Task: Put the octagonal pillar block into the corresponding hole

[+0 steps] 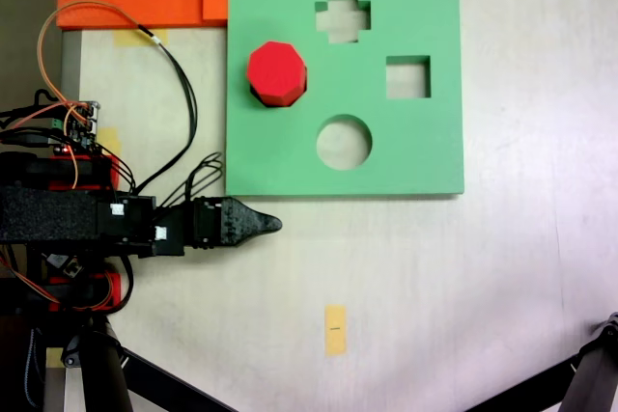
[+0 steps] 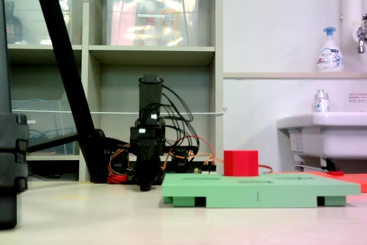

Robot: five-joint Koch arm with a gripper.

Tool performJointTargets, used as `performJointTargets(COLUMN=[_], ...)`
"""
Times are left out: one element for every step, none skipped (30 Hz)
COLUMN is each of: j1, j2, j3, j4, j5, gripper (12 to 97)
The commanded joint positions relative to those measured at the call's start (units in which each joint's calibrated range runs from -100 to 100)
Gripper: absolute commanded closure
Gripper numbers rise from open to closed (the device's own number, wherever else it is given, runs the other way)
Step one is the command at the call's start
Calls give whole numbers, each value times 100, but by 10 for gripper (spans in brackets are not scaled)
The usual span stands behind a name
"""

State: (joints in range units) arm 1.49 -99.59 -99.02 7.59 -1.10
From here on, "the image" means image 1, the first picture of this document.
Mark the curved black gripper finger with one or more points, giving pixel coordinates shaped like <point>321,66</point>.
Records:
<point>246,223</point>

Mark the red octagonal pillar block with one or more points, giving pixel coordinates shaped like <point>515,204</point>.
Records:
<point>275,72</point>

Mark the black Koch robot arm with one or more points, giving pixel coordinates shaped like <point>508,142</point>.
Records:
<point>48,214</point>

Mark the green shape sorting board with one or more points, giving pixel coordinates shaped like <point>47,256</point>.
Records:
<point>270,156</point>

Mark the yellow masking tape piece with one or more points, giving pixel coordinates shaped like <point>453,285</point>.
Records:
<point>125,38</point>
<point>54,358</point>
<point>111,139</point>

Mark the yellow tape with black mark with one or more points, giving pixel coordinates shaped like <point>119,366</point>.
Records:
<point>335,330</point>

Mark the small circuit board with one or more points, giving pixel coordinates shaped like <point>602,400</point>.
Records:
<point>77,127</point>

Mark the red printed base mount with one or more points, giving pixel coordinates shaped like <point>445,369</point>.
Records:
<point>103,171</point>

